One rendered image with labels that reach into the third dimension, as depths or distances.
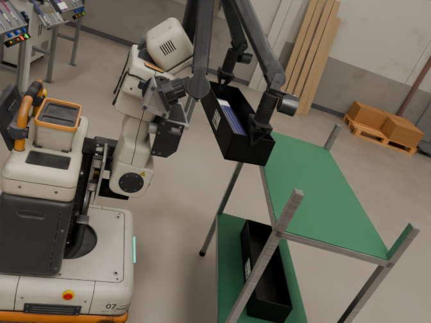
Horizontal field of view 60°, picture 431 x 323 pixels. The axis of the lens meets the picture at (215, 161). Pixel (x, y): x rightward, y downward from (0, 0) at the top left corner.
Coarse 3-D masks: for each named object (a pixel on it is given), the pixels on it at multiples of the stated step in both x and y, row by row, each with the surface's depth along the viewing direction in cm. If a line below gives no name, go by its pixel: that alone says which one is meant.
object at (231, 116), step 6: (222, 102) 182; (222, 108) 174; (228, 108) 177; (228, 114) 170; (234, 114) 173; (228, 120) 163; (234, 120) 166; (234, 126) 160; (240, 126) 162; (234, 132) 154; (240, 132) 156
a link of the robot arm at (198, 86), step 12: (204, 0) 124; (204, 12) 125; (204, 24) 125; (204, 36) 126; (204, 48) 126; (192, 60) 128; (204, 60) 126; (192, 72) 130; (204, 72) 125; (192, 84) 125; (204, 84) 125; (192, 96) 126; (204, 96) 126
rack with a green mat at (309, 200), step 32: (288, 160) 176; (320, 160) 190; (224, 192) 223; (288, 192) 148; (320, 192) 158; (352, 192) 169; (224, 224) 220; (288, 224) 123; (320, 224) 135; (352, 224) 143; (224, 256) 196; (288, 256) 214; (352, 256) 129; (384, 256) 131; (224, 288) 176; (224, 320) 161; (256, 320) 166; (288, 320) 172; (352, 320) 144
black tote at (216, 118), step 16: (208, 96) 174; (224, 96) 189; (240, 96) 183; (208, 112) 170; (240, 112) 179; (224, 128) 145; (224, 144) 142; (240, 144) 138; (256, 144) 140; (272, 144) 141; (240, 160) 142; (256, 160) 144
